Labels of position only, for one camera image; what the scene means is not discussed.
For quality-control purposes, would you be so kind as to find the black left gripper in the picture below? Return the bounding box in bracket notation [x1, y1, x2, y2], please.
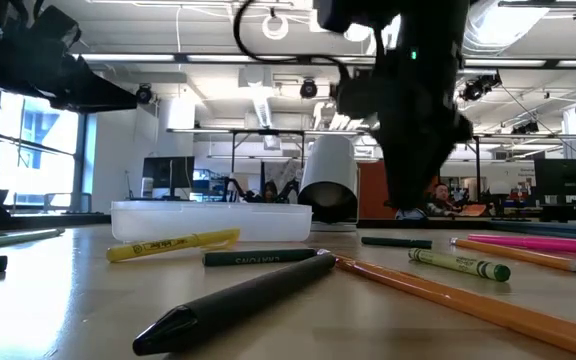
[0, 4, 138, 114]

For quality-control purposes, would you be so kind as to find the yellow highlighter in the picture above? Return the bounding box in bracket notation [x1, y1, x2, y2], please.
[106, 228, 242, 264]

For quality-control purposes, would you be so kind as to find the black metal station frame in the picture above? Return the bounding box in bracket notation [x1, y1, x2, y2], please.
[470, 132, 576, 216]
[166, 127, 307, 201]

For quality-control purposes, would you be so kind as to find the translucent white supply box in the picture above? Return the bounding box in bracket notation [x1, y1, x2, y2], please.
[110, 200, 314, 244]

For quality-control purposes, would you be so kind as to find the thick black marker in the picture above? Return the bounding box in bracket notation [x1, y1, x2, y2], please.
[131, 252, 338, 357]

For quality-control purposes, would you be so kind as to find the long orange pencil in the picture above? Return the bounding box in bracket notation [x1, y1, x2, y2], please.
[316, 248, 576, 360]

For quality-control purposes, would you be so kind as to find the white cylinder device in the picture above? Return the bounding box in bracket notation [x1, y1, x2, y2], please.
[297, 134, 360, 232]

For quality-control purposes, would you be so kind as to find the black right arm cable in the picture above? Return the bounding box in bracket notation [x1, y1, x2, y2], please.
[232, 0, 354, 81]

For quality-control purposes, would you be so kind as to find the black overhead rail with lights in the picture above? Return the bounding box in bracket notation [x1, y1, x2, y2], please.
[70, 52, 576, 70]

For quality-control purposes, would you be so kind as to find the blue mat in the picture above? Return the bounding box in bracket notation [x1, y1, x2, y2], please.
[490, 219, 576, 242]

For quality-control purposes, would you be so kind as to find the black ceiling spotlight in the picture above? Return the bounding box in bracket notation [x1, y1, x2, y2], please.
[299, 78, 319, 100]
[135, 83, 154, 105]

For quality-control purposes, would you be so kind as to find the pink highlighter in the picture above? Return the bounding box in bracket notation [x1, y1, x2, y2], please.
[467, 233, 576, 254]

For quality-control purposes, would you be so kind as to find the orange partition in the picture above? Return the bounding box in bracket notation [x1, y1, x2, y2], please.
[357, 160, 394, 220]

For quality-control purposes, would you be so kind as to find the light green crayon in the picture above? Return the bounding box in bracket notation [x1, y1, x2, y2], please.
[407, 247, 512, 283]

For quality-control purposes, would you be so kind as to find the sharpened orange pencil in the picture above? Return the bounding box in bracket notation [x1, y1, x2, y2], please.
[449, 237, 576, 274]

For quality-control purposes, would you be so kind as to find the dark green crayon with print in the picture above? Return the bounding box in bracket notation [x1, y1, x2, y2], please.
[202, 248, 319, 267]

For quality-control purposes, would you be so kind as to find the silver ventilation duct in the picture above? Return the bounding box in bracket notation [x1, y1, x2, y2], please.
[462, 0, 552, 57]

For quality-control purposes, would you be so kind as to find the plain dark green crayon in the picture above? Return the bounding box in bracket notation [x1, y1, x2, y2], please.
[360, 236, 433, 250]

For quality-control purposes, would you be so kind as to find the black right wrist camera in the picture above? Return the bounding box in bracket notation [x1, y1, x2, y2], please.
[335, 67, 384, 120]

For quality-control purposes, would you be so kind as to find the black ceiling camera cluster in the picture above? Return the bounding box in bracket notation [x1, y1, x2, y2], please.
[459, 72, 503, 103]

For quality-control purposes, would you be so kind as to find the grey-green pen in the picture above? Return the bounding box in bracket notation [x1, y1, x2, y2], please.
[0, 227, 66, 253]

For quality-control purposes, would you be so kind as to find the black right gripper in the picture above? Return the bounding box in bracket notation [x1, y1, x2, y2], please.
[370, 44, 474, 210]

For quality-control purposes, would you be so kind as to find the blue white rounded object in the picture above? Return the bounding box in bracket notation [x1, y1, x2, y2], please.
[395, 207, 427, 221]

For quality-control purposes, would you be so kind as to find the white cable coil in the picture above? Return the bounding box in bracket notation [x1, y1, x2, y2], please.
[261, 13, 290, 41]

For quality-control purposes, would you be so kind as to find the wide black monitor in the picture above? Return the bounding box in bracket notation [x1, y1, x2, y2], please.
[534, 158, 576, 205]

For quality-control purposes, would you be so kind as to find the black monitor with stand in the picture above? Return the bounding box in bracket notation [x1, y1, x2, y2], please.
[142, 155, 196, 201]

